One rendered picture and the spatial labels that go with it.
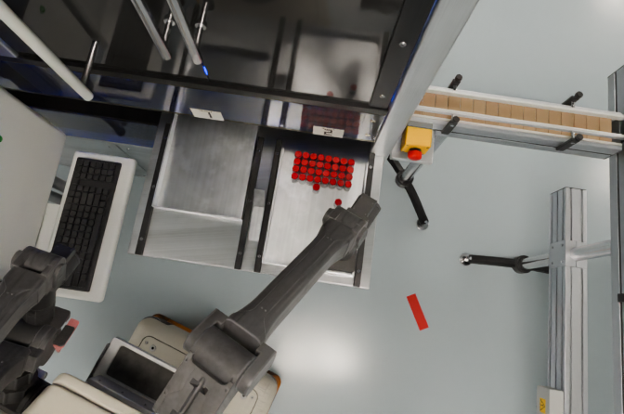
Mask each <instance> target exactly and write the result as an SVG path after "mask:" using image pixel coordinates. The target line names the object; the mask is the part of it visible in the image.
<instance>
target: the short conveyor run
mask: <svg viewBox="0 0 624 414"><path fill-rule="evenodd" d="M461 80H462V75H460V74H457V75H456V76H455V79H453V80H452V81H451V83H450V84H449V86H448V88H445V87H438V86H431V85H430V86H429V88H428V89H427V91H426V93H425V94H424V96H423V98H422V100H421V102H420V104H419V105H418V107H417V109H416V111H414V113H413V115H412V116H411V118H410V119H411V120H413V121H420V122H427V123H433V129H432V130H435V135H436V136H448V137H455V138H461V139H468V140H474V141H481V142H488V143H494V144H501V145H506V146H513V147H519V148H526V149H538V150H545V151H551V152H558V153H564V154H571V155H578V156H584V157H591V158H597V159H604V160H605V159H607V158H609V157H611V156H613V155H615V154H617V153H619V152H621V151H622V147H621V146H622V144H621V140H624V135H621V134H620V120H621V121H622V120H624V115H622V114H621V113H620V112H614V111H608V110H596V109H589V108H582V107H576V106H575V103H576V102H577V101H578V100H579V99H580V98H582V97H583V93H582V92H580V91H578V92H577V93H576V94H575V95H574V96H571V97H570V98H568V99H567V100H566V101H565V102H563V103H562V104H555V103H549V102H542V101H536V100H529V99H522V98H516V97H504V96H497V95H491V94H484V93H477V92H471V91H464V90H458V89H457V87H458V85H459V84H460V83H461Z"/></svg>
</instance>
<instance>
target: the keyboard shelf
mask: <svg viewBox="0 0 624 414"><path fill-rule="evenodd" d="M78 157H81V158H87V159H94V160H101V161H107V162H119V163H121V164H122V167H121V171H120V174H119V178H118V182H117V186H116V189H115V193H114V197H113V201H112V205H111V208H110V215H109V219H108V222H107V225H106V229H105V233H104V237H103V241H102V244H101V248H100V252H99V256H98V259H97V266H96V270H95V274H94V277H93V281H92V285H91V288H90V292H86V291H74V290H67V289H61V288H58V289H57V291H56V296H58V297H65V298H72V299H78V300H85V301H91V302H98V303H100V302H102V301H103V300H104V297H105V293H106V289H107V285H108V281H109V277H110V273H111V267H112V263H113V259H114V255H115V252H116V248H117V243H118V239H119V236H120V232H121V228H122V224H123V220H124V214H125V210H126V206H127V202H128V198H129V194H130V190H131V186H132V183H133V179H134V175H135V171H136V168H137V161H136V160H135V159H131V158H125V157H118V156H111V155H105V154H98V153H91V152H84V151H76V152H75V153H74V156H73V160H72V163H71V169H70V172H69V175H68V179H67V183H66V186H65V189H64V192H63V196H62V199H61V203H60V205H58V204H52V203H48V204H47V206H46V208H45V214H44V217H43V221H42V224H41V227H40V230H39V234H38V237H37V241H36V243H35V246H34V247H35V248H38V249H41V250H43V251H46V252H51V250H52V247H53V243H54V240H55V237H56V234H57V230H58V226H59V220H60V217H61V214H62V211H63V207H64V203H65V200H66V197H67V194H68V190H69V187H70V183H71V180H72V174H73V171H74V167H75V164H76V161H77V158H78Z"/></svg>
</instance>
